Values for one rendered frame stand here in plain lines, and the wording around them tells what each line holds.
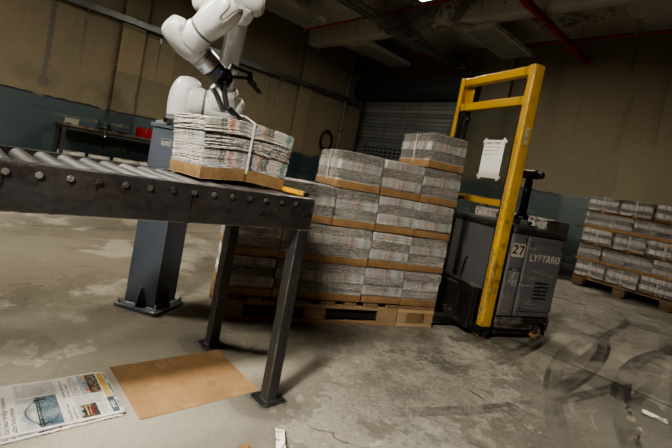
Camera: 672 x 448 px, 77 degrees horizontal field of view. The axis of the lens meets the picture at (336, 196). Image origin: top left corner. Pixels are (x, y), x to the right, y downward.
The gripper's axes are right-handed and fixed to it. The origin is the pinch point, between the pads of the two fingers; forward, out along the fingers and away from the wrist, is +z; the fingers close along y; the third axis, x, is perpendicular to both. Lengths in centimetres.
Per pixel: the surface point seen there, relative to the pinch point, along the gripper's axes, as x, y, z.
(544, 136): -193, -450, 594
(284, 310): 33, 61, 46
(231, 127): 13.5, 16.2, -5.8
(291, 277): 32, 49, 40
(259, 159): 13.0, 18.0, 11.2
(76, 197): 33, 63, -36
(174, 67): -705, -205, 136
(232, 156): 13.0, 24.1, 1.3
